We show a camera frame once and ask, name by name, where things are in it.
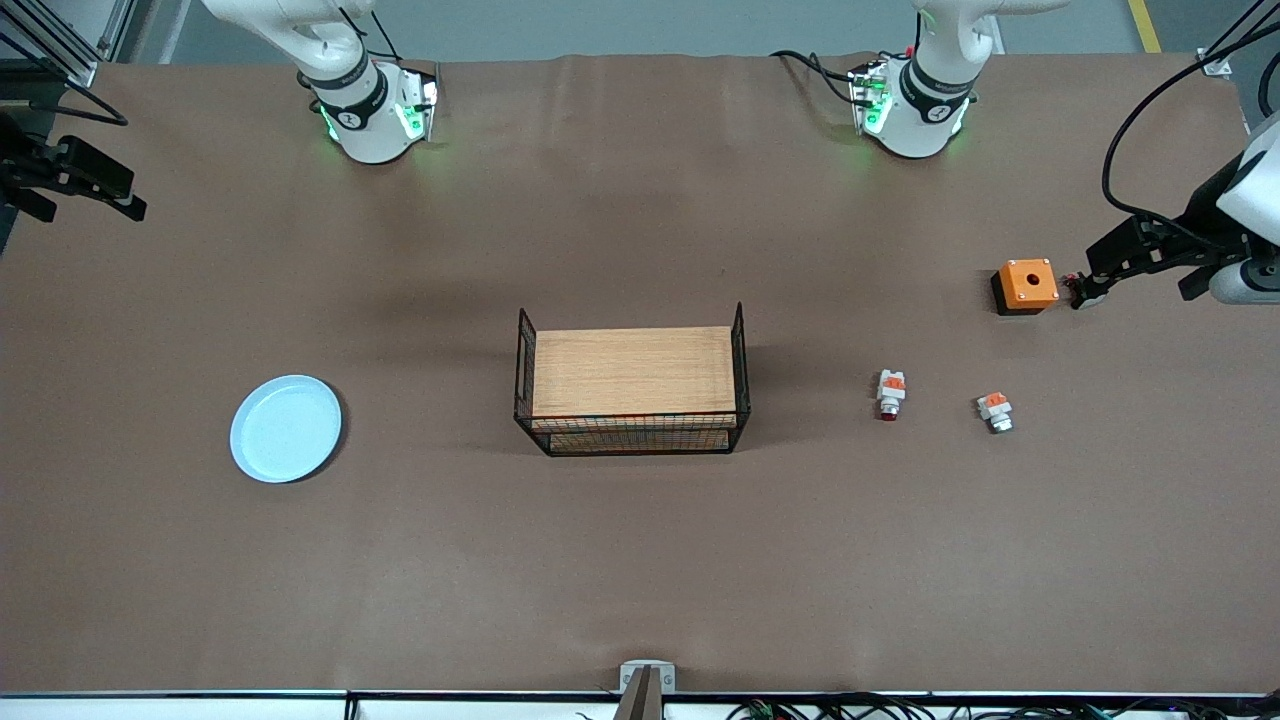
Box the light blue round plate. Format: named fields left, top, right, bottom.
left=230, top=375, right=343, bottom=484

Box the brown table cover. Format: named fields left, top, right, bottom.
left=0, top=50, right=1280, bottom=696

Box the aluminium frame profile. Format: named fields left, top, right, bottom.
left=0, top=0, right=136, bottom=89
left=1200, top=0, right=1280, bottom=79

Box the orange button enclosure box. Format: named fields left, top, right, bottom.
left=990, top=258, right=1061, bottom=317

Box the black base power cable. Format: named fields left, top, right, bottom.
left=770, top=48, right=863, bottom=106

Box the black cable bundle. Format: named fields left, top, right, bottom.
left=725, top=693, right=1280, bottom=720

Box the black wire rack wooden shelf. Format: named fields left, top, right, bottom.
left=513, top=302, right=752, bottom=458

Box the grey camera post bracket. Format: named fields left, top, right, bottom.
left=612, top=660, right=677, bottom=720

